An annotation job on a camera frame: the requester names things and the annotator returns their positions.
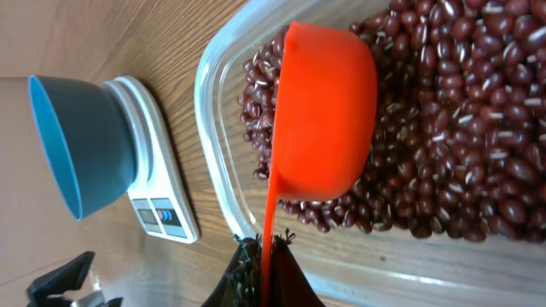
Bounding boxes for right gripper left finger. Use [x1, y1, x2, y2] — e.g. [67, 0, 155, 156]
[201, 235, 261, 307]

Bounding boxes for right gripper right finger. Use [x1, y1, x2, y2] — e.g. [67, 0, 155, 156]
[270, 229, 325, 307]

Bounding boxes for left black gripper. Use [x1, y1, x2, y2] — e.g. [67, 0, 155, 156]
[26, 251, 124, 307]

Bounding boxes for red scoop blue handle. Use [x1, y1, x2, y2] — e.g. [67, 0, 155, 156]
[260, 21, 378, 306]

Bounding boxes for white digital kitchen scale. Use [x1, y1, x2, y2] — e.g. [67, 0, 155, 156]
[101, 76, 200, 244]

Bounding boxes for blue bowl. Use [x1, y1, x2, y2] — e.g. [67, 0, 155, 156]
[27, 75, 137, 220]

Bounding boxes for clear plastic container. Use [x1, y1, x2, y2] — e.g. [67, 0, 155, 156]
[195, 0, 545, 306]

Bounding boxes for red adzuki beans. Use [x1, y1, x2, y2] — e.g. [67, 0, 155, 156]
[236, 0, 546, 244]

